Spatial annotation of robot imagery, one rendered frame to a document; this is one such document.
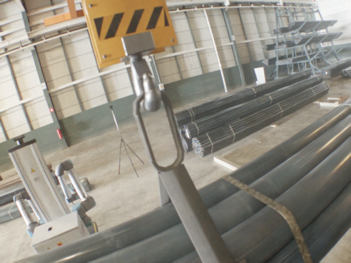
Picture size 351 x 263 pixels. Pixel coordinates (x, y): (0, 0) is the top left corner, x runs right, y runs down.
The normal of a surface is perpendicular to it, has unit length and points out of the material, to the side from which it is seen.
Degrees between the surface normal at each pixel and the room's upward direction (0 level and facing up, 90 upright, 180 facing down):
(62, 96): 90
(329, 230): 41
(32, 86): 90
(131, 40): 90
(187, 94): 90
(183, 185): 52
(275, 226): 34
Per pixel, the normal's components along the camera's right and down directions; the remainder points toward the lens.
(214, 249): 0.12, -0.45
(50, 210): 0.44, 0.12
